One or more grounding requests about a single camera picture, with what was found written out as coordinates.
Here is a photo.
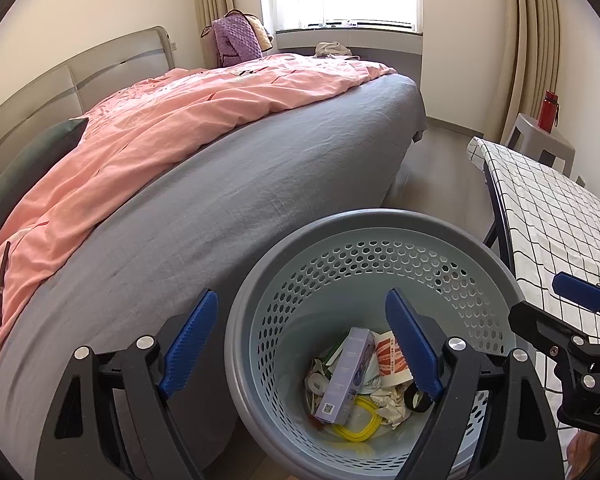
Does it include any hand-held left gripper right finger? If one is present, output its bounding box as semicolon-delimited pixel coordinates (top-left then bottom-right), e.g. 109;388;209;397
385;288;566;480

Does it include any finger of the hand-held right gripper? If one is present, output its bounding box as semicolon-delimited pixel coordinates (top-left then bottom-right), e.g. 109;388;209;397
551;271;600;318
508;300;588;361

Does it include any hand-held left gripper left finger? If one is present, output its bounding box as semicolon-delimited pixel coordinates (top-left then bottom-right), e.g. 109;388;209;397
34;288;220;480

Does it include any red white paper cup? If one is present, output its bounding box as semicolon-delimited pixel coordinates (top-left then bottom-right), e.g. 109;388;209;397
372;332;416;386

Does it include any black band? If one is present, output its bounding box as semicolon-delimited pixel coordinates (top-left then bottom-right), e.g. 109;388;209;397
404;384;431;413

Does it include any white printed paper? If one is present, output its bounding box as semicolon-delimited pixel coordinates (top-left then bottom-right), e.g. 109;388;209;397
370;382;416;428

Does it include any purple cardboard box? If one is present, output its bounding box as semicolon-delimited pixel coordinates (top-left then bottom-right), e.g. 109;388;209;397
312;326;377;425

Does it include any grey perforated plastic basket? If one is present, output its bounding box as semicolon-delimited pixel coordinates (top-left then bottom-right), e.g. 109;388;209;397
225;208;538;480

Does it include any yellow-rimmed plastic lid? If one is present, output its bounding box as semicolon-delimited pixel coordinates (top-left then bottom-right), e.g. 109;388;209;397
330;395;383;443

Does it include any torn green white carton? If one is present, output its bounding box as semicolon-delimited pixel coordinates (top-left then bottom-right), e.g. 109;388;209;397
306;337;353;408

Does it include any person's right hand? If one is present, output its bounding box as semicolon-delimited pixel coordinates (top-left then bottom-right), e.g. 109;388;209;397
567;430;600;480

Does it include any black white checked tablecloth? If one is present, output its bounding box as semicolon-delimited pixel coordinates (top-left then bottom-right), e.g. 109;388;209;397
467;136;600;431

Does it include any black table leg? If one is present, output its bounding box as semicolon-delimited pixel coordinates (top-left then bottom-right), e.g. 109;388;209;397
481;160;518;271

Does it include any bed with grey sheet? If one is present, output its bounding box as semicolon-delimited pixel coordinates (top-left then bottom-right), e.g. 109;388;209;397
0;57;428;480

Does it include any grey plastic stool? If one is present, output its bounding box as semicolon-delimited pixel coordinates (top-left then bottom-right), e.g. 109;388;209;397
507;112;576;173

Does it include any red water bottle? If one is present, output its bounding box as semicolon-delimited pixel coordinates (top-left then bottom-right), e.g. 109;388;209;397
537;90;560;133

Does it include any black pen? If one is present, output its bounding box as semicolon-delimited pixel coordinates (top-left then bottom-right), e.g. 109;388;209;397
0;241;12;326

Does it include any pink blanket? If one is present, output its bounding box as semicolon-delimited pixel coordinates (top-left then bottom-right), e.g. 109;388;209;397
0;52;398;391

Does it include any dark green pillow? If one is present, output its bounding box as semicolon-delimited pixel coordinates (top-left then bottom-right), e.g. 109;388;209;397
0;117;90;256

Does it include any grey window ledge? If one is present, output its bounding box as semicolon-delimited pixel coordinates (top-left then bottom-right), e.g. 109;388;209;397
275;25;423;86

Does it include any grey padded headboard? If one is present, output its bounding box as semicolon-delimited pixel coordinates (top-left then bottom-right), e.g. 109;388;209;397
0;26;176;188

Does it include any beige crumpled cloth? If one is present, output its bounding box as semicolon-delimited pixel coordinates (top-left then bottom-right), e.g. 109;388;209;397
314;41;353;58

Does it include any purple quilted bag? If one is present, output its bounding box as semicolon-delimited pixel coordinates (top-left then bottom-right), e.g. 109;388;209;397
212;17;263;67

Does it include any beige quilted bag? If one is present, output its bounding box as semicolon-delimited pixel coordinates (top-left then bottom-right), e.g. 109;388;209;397
225;9;275;52

